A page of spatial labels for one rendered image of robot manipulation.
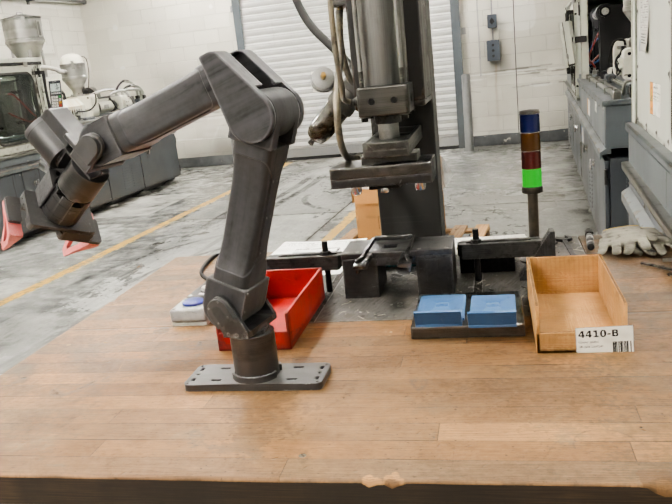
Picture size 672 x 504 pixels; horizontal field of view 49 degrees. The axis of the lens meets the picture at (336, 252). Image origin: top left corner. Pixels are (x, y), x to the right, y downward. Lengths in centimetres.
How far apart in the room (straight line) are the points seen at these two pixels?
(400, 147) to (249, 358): 47
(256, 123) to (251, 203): 11
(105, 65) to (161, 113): 1131
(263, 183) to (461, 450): 40
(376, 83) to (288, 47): 971
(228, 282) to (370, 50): 51
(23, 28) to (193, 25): 330
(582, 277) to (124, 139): 76
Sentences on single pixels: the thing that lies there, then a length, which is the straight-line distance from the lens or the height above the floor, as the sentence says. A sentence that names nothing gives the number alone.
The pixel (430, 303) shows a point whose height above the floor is 92.
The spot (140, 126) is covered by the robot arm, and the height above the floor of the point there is 127.
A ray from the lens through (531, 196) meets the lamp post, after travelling 149.
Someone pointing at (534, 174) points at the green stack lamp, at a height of 108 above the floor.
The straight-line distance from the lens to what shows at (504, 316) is 111.
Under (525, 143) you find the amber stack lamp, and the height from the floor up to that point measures 114.
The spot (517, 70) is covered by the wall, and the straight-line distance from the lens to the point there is 1050.
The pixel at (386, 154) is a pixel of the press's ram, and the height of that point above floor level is 116.
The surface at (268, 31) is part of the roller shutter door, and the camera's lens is 1108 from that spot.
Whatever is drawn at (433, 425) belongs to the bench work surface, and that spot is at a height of 90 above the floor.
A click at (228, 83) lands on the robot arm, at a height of 131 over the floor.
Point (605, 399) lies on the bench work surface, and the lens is 96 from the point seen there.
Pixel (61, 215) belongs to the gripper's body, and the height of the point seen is 115.
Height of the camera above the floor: 132
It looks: 14 degrees down
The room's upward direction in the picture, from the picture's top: 6 degrees counter-clockwise
